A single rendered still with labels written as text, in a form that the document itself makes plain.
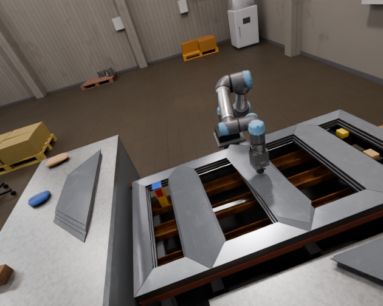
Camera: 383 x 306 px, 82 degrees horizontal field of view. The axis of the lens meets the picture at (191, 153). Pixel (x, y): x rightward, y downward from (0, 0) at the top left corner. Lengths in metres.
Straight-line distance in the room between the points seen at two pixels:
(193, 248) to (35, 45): 9.51
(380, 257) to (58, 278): 1.24
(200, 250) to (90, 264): 0.45
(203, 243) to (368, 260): 0.65
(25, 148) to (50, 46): 5.65
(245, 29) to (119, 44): 4.43
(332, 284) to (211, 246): 0.49
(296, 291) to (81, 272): 0.84
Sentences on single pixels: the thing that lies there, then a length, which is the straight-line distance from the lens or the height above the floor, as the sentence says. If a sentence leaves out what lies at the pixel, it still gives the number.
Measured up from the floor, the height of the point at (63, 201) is 1.07.
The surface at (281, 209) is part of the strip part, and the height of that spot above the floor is 0.86.
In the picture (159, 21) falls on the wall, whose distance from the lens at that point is 9.00.
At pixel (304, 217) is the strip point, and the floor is 0.86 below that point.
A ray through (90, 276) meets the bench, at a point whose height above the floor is 1.05.
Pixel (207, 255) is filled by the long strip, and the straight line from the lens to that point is 1.06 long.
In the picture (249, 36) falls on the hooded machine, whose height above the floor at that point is 0.30.
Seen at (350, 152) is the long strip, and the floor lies 0.86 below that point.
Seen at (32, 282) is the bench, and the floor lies 1.05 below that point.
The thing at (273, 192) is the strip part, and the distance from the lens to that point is 1.23.
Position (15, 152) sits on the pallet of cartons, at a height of 0.31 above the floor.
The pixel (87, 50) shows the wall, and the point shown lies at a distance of 9.48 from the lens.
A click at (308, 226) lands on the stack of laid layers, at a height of 0.86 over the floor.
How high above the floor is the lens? 1.78
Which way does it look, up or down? 35 degrees down
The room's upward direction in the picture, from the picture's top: 17 degrees counter-clockwise
